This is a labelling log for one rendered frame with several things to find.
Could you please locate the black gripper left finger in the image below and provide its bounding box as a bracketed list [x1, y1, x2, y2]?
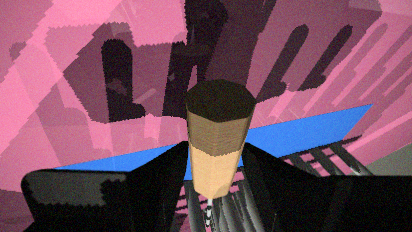
[21, 141, 188, 232]

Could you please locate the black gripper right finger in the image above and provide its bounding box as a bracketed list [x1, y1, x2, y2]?
[241, 142, 412, 232]

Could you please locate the blue flat strip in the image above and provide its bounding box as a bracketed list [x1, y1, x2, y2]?
[52, 103, 374, 171]

